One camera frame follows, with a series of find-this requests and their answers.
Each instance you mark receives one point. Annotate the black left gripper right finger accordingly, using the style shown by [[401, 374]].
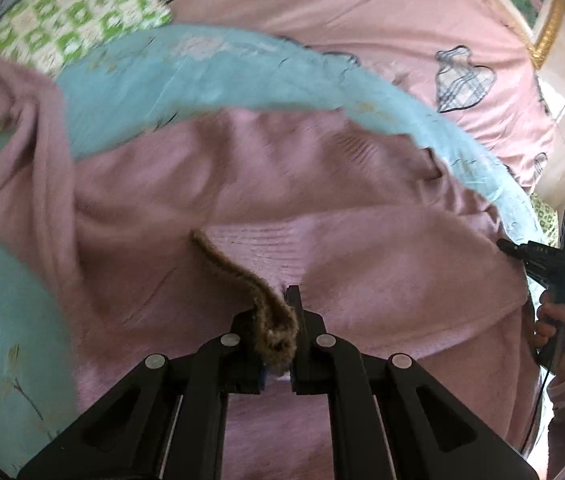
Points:
[[391, 419]]

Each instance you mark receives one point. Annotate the mauve knit sweater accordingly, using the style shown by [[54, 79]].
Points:
[[154, 246]]

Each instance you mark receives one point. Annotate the pink quilt with plaid hearts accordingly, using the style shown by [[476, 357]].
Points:
[[467, 59]]

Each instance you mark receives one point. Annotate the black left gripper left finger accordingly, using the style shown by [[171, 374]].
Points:
[[164, 420]]

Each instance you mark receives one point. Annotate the green white checkered pillow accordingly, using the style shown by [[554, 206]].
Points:
[[48, 35]]

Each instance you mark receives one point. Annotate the right hand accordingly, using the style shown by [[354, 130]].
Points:
[[550, 329]]

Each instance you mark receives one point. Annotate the teal floral bed sheet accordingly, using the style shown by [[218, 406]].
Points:
[[147, 79]]

